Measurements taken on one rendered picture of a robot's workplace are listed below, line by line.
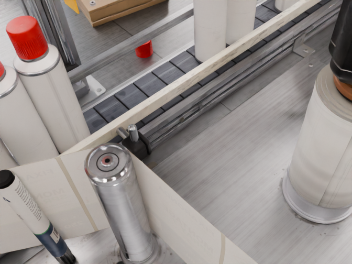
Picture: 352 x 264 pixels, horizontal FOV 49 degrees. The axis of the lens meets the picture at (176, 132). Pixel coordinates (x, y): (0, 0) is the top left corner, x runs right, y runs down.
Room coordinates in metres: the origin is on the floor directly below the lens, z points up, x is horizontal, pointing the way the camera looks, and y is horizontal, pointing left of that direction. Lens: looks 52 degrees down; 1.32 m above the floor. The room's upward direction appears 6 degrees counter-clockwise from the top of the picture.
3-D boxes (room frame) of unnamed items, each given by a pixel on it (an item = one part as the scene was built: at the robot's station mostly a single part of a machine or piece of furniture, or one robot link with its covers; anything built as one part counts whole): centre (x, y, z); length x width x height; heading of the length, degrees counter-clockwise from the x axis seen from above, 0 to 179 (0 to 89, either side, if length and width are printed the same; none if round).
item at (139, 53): (0.59, 0.05, 0.85); 0.03 x 0.03 x 0.03
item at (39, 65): (0.34, 0.15, 0.98); 0.05 x 0.05 x 0.20
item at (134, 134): (0.31, 0.05, 0.89); 0.03 x 0.03 x 0.12; 36
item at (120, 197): (0.17, 0.06, 0.97); 0.05 x 0.05 x 0.19
